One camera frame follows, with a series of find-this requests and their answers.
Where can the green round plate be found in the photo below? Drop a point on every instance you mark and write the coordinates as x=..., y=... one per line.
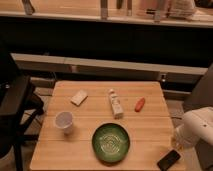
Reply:
x=110, y=143

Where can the black chair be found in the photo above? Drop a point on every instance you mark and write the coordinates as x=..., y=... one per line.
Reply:
x=19, y=105

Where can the black rectangular eraser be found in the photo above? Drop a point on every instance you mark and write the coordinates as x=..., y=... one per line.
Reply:
x=168, y=160

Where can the white paper cup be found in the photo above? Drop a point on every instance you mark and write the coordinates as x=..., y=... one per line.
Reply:
x=64, y=122

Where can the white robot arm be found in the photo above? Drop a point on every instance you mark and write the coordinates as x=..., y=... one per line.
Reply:
x=196, y=124

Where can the white tube bottle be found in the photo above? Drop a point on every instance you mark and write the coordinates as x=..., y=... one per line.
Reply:
x=115, y=104

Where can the orange carrot toy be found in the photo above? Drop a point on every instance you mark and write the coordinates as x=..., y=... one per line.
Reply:
x=139, y=105

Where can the white sponge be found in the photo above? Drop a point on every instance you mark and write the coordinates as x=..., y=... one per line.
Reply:
x=79, y=97

